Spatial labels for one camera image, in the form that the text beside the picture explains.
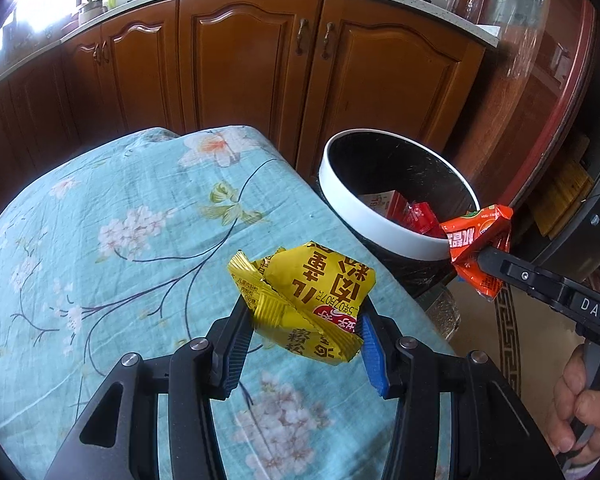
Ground black bin with white rim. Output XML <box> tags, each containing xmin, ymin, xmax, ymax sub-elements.
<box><xmin>317</xmin><ymin>128</ymin><xmax>480</xmax><ymax>298</ymax></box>

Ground brown wooden glass door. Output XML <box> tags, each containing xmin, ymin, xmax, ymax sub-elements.
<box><xmin>444</xmin><ymin>0</ymin><xmax>597</xmax><ymax>207</ymax></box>

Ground brown wooden kitchen cabinets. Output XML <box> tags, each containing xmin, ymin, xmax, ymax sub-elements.
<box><xmin>0</xmin><ymin>0</ymin><xmax>493</xmax><ymax>212</ymax></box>

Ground red orange snack wrapper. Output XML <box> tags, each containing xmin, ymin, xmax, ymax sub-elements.
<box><xmin>441</xmin><ymin>205</ymin><xmax>514</xmax><ymax>300</ymax></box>

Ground patterned floor rug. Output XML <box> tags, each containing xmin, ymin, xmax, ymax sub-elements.
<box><xmin>449</xmin><ymin>280</ymin><xmax>583</xmax><ymax>428</ymax></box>

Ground yellow snack wrapper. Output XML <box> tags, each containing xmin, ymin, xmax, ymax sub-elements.
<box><xmin>227</xmin><ymin>240</ymin><xmax>376</xmax><ymax>365</ymax></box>

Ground white rice cooker pot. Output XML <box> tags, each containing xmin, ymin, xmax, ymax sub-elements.
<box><xmin>78</xmin><ymin>0</ymin><xmax>107</xmax><ymax>26</ymax></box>

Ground glass stool under bin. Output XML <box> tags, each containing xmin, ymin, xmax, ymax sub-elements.
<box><xmin>417</xmin><ymin>284</ymin><xmax>460</xmax><ymax>341</ymax></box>

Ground red white 1928 milk carton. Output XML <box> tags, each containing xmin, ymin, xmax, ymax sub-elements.
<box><xmin>358</xmin><ymin>190</ymin><xmax>408</xmax><ymax>222</ymax></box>

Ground red snack packet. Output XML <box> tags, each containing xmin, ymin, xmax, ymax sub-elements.
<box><xmin>394</xmin><ymin>202</ymin><xmax>446</xmax><ymax>240</ymax></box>

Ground person's right hand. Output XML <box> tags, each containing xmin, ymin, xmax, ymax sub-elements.
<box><xmin>544</xmin><ymin>344</ymin><xmax>600</xmax><ymax>466</ymax></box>

